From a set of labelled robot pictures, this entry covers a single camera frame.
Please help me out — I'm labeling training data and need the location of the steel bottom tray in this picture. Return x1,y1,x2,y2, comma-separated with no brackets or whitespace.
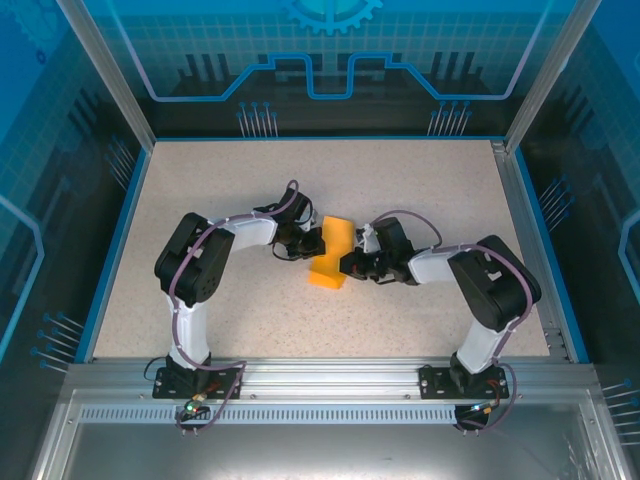
30,388,632,480

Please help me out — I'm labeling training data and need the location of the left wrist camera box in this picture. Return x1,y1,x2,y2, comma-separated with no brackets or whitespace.
299,199,322,232

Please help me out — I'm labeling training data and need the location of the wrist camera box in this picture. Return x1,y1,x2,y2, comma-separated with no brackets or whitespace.
353,223,377,254
299,199,322,232

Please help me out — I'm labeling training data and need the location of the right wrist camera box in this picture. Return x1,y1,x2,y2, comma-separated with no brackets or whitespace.
353,223,377,254

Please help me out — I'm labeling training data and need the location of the aluminium front rail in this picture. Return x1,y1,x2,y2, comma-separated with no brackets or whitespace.
64,355,599,399

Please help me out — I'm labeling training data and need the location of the aluminium side rail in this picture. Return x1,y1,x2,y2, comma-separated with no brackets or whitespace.
491,139,575,362

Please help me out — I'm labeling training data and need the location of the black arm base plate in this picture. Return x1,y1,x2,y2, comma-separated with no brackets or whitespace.
418,363,511,401
152,366,245,401

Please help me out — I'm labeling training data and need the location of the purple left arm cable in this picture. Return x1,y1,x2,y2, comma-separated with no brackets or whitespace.
168,179,301,435

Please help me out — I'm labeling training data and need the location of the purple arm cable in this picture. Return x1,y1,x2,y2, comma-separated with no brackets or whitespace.
367,210,532,435
168,179,301,435

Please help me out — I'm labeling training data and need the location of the slotted grey cable duct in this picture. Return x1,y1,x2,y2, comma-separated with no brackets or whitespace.
78,405,460,425

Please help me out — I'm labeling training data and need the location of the cable connector with green light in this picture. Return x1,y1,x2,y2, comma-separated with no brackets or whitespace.
182,392,209,420
467,397,502,420

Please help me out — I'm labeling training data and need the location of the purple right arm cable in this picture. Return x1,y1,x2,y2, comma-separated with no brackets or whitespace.
367,210,532,435

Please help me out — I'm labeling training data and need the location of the aluminium frame post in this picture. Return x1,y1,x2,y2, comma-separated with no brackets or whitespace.
55,0,157,151
503,0,605,154

